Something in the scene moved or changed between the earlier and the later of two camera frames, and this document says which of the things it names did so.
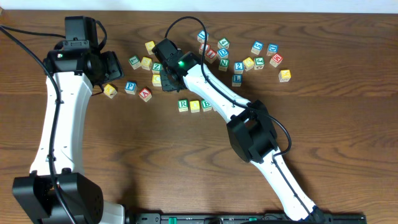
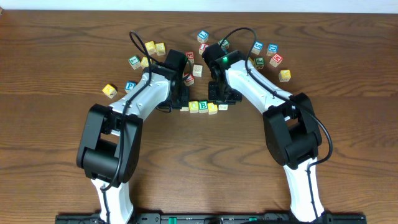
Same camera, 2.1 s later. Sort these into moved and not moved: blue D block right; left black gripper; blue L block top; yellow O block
Moved: left black gripper
Not moved: blue L block top; blue D block right; yellow O block
